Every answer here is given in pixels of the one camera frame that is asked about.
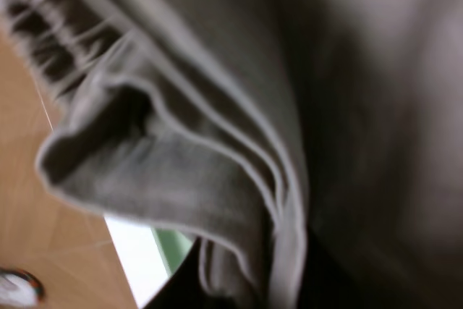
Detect khaki shorts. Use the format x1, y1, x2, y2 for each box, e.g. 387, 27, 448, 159
1, 0, 462, 308

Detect round object on floor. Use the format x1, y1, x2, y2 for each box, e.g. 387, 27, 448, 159
1, 268, 46, 308

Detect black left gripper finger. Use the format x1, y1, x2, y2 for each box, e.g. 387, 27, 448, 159
144, 240, 224, 309

